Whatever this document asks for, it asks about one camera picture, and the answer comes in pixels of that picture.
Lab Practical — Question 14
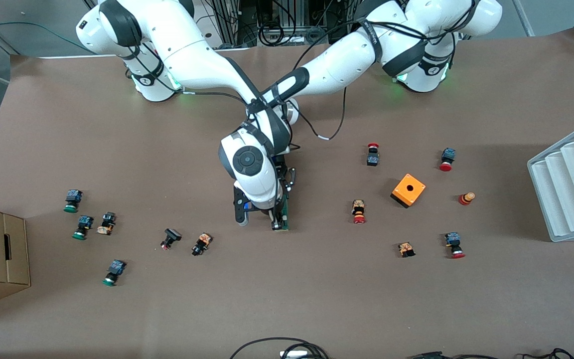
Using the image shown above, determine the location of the black switch orange contact block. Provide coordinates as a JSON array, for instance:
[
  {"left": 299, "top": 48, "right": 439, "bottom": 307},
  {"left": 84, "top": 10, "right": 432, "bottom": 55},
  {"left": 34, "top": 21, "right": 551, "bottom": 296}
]
[{"left": 96, "top": 212, "right": 117, "bottom": 236}]

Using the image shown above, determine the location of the green button blue contact block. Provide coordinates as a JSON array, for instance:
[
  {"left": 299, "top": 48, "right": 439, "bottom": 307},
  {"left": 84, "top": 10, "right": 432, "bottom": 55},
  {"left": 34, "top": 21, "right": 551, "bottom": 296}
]
[
  {"left": 63, "top": 189, "right": 84, "bottom": 213},
  {"left": 102, "top": 259, "right": 127, "bottom": 287},
  {"left": 72, "top": 215, "right": 94, "bottom": 240}
]

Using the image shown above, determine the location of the black equipment rack with cables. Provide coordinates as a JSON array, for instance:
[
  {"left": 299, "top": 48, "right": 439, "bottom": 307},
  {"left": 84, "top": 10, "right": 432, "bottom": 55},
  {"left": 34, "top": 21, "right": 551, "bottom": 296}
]
[{"left": 202, "top": 0, "right": 372, "bottom": 48}]

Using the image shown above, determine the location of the white ridged plastic tray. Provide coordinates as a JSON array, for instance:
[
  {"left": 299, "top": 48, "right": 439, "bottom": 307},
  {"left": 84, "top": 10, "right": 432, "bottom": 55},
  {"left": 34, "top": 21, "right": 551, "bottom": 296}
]
[{"left": 527, "top": 119, "right": 574, "bottom": 243}]

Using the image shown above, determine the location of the black looped cable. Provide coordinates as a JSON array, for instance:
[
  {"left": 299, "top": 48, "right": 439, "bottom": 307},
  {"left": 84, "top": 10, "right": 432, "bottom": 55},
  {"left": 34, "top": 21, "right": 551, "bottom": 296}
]
[{"left": 229, "top": 337, "right": 330, "bottom": 359}]

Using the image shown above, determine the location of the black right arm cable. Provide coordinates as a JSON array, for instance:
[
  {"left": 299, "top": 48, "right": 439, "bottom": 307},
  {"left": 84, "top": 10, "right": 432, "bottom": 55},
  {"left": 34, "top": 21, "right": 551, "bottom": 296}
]
[{"left": 181, "top": 89, "right": 250, "bottom": 104}]

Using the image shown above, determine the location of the black square button red tip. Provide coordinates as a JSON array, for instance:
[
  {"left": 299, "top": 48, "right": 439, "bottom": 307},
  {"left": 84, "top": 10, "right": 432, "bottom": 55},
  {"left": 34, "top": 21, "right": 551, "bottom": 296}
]
[{"left": 160, "top": 228, "right": 182, "bottom": 250}]

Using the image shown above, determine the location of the thin black cable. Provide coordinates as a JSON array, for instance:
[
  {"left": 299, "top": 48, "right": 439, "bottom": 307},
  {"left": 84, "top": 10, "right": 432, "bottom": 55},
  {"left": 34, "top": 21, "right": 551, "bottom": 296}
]
[{"left": 407, "top": 348, "right": 574, "bottom": 359}]

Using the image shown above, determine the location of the orange button enclosure box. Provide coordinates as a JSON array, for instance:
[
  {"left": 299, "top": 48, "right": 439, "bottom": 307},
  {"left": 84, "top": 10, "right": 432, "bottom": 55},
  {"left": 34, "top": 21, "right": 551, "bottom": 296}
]
[{"left": 390, "top": 173, "right": 427, "bottom": 209}]

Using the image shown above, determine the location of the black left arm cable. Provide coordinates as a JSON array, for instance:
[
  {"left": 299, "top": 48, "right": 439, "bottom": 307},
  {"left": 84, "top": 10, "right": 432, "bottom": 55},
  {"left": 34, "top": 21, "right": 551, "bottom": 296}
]
[{"left": 294, "top": 87, "right": 348, "bottom": 142}]

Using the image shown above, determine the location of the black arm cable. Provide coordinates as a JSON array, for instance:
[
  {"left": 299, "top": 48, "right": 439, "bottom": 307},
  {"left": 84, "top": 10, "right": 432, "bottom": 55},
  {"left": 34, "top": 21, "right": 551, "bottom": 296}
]
[
  {"left": 294, "top": 87, "right": 348, "bottom": 142},
  {"left": 181, "top": 89, "right": 250, "bottom": 104}
]

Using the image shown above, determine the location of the black selector orange contact block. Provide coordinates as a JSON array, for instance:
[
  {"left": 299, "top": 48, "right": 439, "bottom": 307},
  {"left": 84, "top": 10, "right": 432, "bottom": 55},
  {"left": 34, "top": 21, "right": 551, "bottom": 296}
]
[{"left": 191, "top": 232, "right": 213, "bottom": 257}]

